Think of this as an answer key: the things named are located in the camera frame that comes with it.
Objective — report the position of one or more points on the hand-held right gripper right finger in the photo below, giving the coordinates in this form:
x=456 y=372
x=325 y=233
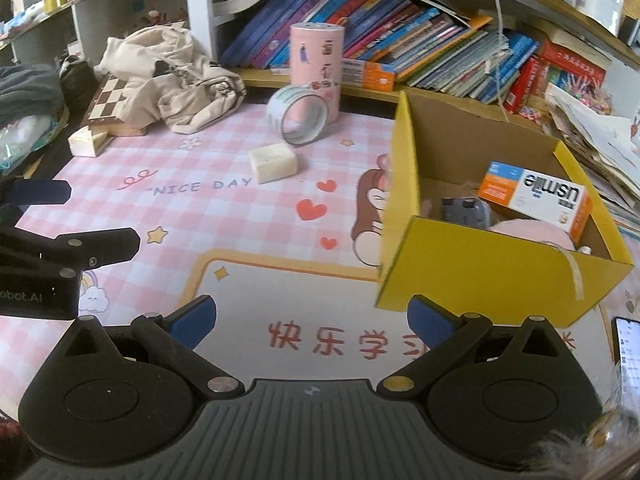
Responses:
x=425 y=317

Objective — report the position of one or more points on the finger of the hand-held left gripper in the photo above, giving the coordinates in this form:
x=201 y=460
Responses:
x=100 y=245
x=40 y=191

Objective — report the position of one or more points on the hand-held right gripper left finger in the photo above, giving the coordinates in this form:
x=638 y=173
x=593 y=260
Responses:
x=192 y=317

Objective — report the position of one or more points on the yellow-edged cardboard box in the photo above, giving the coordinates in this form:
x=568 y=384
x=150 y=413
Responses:
x=465 y=270

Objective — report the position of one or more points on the grey plastic device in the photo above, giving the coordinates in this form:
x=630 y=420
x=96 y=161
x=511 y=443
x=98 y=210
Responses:
x=465 y=210

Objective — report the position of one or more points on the pink plush toy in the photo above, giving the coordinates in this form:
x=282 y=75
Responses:
x=530 y=232

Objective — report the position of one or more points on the orange and white box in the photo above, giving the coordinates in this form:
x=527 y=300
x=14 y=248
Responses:
x=535 y=200

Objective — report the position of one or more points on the clear plastic bag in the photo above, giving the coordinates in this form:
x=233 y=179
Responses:
x=25 y=140

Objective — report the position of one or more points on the pale wooden block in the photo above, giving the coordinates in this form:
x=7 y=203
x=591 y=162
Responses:
x=90 y=141

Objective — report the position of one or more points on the pink checked desk mat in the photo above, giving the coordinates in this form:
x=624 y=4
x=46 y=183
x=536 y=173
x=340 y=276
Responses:
x=210 y=220

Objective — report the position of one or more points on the dark grey cloth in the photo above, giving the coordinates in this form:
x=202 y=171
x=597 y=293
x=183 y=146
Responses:
x=25 y=92

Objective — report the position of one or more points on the wooden chessboard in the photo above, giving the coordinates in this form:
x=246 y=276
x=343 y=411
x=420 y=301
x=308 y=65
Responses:
x=107 y=105

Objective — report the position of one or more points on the clear plastic strip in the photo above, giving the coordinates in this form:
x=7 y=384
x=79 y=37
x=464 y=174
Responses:
x=575 y=270

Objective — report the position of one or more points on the cream sponge block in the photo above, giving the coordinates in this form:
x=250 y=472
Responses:
x=272 y=162

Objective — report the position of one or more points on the beige cloth bag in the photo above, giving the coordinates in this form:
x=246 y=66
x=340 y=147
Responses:
x=170 y=75

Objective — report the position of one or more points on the grey fluffy fur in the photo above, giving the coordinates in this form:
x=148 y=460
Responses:
x=580 y=452

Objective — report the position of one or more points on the smartphone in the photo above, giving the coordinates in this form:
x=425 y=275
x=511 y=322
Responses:
x=629 y=360

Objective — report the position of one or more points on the clear tape roll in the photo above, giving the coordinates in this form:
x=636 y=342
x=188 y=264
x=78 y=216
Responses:
x=275 y=110

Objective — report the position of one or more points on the grey and wood bookshelf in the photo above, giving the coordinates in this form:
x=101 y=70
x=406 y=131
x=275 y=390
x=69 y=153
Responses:
x=200 y=15

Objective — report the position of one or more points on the orange tissue packet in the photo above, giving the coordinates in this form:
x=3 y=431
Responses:
x=370 y=76

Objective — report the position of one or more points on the pile of papers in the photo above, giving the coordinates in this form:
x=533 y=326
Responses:
x=595 y=135

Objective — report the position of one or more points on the bundle of colourful sticks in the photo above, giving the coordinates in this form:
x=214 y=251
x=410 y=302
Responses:
x=582 y=87

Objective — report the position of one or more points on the row of colourful books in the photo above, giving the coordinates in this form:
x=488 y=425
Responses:
x=400 y=35

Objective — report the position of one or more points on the pink sticker-covered cylinder container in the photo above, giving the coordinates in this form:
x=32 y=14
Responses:
x=315 y=55

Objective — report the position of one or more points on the thick red book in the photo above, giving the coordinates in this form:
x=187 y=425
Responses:
x=575 y=62

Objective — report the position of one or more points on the white wrapped roll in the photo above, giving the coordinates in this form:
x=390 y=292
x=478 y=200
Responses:
x=600 y=2

